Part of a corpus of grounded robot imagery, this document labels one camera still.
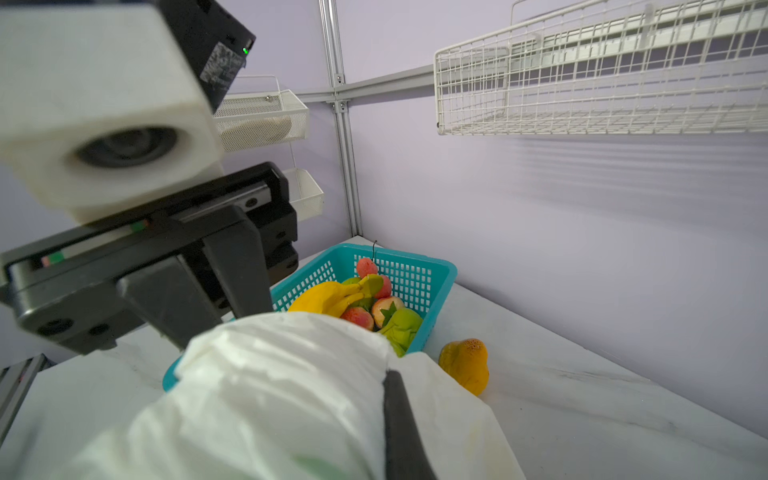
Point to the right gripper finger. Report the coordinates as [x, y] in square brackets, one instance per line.
[405, 456]

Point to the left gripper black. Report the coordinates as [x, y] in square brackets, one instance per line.
[177, 263]

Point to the orange fake pear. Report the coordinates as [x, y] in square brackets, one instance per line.
[466, 361]

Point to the white plastic bag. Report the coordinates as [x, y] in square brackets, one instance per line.
[295, 396]

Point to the red white fake strawberry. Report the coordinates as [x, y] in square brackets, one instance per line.
[383, 309]

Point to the dark red fake strawberry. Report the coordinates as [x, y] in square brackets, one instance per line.
[360, 317]

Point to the yellow banana bunch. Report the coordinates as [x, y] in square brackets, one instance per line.
[333, 298]

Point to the beige cloth in shelf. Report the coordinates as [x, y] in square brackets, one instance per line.
[247, 134]

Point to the upper white mesh shelf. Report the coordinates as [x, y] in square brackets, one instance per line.
[258, 112]

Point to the teal plastic basket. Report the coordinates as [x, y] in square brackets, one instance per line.
[422, 282]

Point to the aluminium frame rail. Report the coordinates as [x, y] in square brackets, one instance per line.
[360, 96]

